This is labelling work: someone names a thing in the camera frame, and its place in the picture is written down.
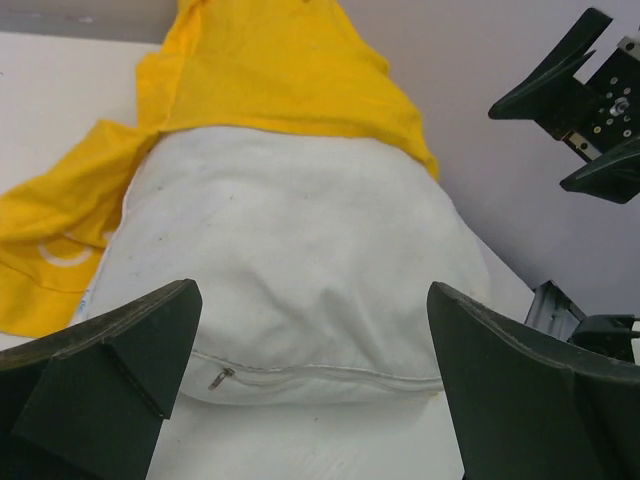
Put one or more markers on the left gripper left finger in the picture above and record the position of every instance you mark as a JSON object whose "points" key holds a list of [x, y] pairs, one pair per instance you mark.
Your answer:
{"points": [[89, 401]]}

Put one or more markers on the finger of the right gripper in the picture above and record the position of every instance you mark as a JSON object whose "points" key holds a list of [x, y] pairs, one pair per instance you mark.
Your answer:
{"points": [[613, 176], [553, 77]]}

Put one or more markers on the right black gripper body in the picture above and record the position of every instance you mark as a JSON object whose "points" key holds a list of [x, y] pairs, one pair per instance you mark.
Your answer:
{"points": [[603, 111]]}

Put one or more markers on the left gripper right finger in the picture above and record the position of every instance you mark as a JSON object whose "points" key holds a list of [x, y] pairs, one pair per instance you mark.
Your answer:
{"points": [[526, 405]]}

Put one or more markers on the yellow printed pillowcase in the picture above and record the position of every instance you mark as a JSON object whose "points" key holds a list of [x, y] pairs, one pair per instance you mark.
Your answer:
{"points": [[292, 67]]}

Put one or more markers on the white pillow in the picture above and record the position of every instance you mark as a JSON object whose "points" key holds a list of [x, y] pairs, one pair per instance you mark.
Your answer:
{"points": [[313, 257]]}

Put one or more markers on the aluminium frame rail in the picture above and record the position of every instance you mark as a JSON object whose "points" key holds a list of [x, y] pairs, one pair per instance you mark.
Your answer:
{"points": [[553, 313]]}

